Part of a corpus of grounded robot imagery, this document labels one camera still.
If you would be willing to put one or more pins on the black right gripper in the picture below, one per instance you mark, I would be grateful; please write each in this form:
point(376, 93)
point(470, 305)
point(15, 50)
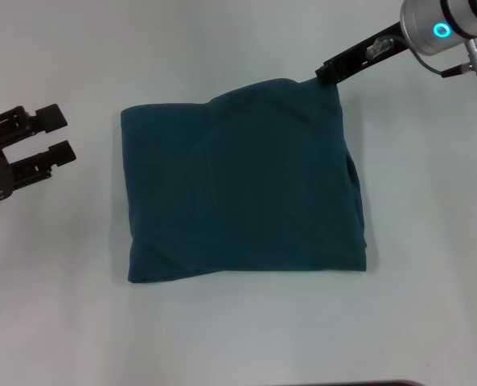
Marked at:
point(358, 56)

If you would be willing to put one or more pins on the teal t-shirt with FREE print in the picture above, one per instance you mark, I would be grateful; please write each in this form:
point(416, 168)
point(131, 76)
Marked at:
point(242, 181)

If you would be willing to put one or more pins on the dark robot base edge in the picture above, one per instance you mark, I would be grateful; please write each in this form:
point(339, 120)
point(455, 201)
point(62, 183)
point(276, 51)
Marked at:
point(377, 383)

